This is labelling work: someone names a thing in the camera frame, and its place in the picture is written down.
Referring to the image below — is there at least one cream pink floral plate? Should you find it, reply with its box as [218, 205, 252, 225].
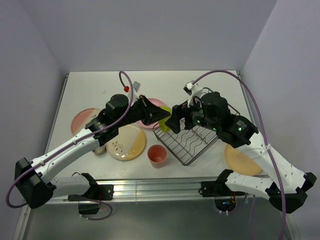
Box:
[70, 107, 101, 136]

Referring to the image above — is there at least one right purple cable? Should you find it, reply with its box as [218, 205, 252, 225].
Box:
[191, 69, 286, 240]

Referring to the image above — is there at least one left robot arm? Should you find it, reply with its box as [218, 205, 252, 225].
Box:
[13, 94, 170, 209]

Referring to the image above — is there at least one lime green bowl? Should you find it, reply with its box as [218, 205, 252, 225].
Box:
[158, 105, 172, 133]

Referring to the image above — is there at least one purple cable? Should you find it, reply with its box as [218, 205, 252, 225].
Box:
[5, 70, 132, 208]
[191, 69, 286, 240]

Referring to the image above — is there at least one small speckled grey cup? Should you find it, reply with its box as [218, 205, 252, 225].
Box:
[92, 146, 107, 156]

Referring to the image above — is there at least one yellow plastic plate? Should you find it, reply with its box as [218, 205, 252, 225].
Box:
[224, 144, 262, 176]

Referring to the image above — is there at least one pink plastic plate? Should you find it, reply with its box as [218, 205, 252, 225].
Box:
[136, 98, 167, 130]

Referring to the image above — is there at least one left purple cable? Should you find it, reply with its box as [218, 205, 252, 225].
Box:
[5, 70, 132, 208]

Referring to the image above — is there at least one salmon pink cup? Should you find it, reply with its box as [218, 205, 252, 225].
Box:
[147, 144, 167, 169]

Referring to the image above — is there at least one cream yellow floral plate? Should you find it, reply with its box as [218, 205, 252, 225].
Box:
[105, 124, 147, 161]

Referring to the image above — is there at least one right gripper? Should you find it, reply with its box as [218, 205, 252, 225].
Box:
[164, 93, 219, 134]

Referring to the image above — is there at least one aluminium mounting rail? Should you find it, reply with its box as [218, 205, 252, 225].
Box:
[44, 176, 251, 205]

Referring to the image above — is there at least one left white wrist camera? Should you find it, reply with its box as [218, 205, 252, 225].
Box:
[123, 81, 142, 101]

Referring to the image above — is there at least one dark wire dish rack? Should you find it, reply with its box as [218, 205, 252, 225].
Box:
[152, 87, 238, 167]

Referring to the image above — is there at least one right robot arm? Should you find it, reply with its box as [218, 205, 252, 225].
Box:
[165, 92, 317, 214]

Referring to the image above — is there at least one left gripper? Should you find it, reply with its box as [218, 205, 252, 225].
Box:
[115, 94, 170, 128]

